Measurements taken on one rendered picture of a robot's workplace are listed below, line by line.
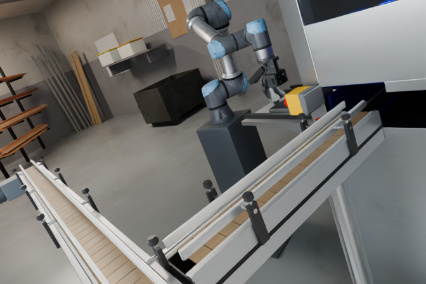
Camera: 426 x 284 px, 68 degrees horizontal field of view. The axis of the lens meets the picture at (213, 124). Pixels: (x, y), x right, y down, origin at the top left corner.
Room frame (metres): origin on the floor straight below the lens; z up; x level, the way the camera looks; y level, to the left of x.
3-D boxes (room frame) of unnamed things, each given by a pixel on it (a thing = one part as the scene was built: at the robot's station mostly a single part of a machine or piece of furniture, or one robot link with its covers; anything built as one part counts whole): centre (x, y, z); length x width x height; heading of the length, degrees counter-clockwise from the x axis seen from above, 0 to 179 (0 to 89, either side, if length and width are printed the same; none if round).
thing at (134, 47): (6.87, 1.00, 1.48); 0.48 x 0.39 x 0.27; 46
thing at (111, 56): (7.40, 1.54, 1.49); 0.51 x 0.42 x 0.29; 46
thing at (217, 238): (0.69, -0.13, 0.92); 0.69 x 0.15 x 0.16; 123
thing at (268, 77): (1.28, -0.30, 1.05); 0.09 x 0.08 x 0.12; 32
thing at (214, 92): (1.82, -0.07, 0.96); 0.13 x 0.12 x 0.14; 100
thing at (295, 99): (0.96, -0.29, 0.99); 0.08 x 0.07 x 0.07; 33
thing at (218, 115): (1.82, -0.07, 0.84); 0.15 x 0.15 x 0.10
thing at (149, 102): (5.91, 0.52, 0.36); 1.09 x 0.86 x 0.72; 136
